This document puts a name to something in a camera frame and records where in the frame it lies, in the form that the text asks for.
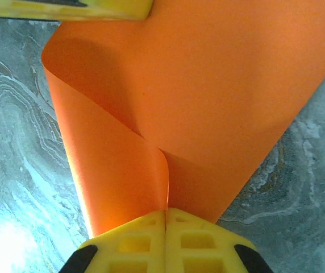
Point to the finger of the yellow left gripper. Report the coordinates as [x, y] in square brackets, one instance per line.
[66, 10]

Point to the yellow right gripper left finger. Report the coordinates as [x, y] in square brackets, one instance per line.
[134, 250]

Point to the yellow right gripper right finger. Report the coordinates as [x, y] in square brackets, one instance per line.
[202, 250]

